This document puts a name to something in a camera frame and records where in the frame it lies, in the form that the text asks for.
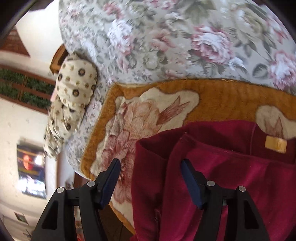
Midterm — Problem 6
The orange floral plush blanket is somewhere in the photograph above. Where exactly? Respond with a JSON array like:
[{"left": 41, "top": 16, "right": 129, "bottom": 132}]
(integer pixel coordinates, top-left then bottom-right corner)
[{"left": 81, "top": 79, "right": 295, "bottom": 232}]

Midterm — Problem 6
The grey floral bed cover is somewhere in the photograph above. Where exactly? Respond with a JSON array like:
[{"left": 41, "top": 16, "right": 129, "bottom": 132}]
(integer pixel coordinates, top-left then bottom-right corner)
[{"left": 59, "top": 1, "right": 295, "bottom": 173}]

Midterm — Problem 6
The cream spotted pillow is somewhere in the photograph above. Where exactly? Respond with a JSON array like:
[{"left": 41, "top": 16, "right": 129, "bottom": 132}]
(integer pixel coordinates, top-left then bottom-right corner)
[{"left": 44, "top": 53, "right": 98, "bottom": 158}]

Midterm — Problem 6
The dark red knit garment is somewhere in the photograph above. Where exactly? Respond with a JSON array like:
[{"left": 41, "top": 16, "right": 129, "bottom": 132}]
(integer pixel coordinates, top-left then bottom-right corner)
[{"left": 131, "top": 120, "right": 296, "bottom": 240}]

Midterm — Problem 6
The wooden chair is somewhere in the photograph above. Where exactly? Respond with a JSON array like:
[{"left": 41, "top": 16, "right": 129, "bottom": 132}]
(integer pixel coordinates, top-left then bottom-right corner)
[{"left": 50, "top": 44, "right": 69, "bottom": 74}]

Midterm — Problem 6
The wall poster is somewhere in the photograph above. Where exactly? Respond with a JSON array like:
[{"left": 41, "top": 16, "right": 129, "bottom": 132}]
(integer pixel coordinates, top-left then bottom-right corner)
[{"left": 16, "top": 144, "right": 47, "bottom": 199}]

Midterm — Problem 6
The wooden wall shelf with plants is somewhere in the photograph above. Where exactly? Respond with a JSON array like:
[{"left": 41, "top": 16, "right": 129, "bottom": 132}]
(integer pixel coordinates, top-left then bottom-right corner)
[{"left": 1, "top": 65, "right": 55, "bottom": 114}]

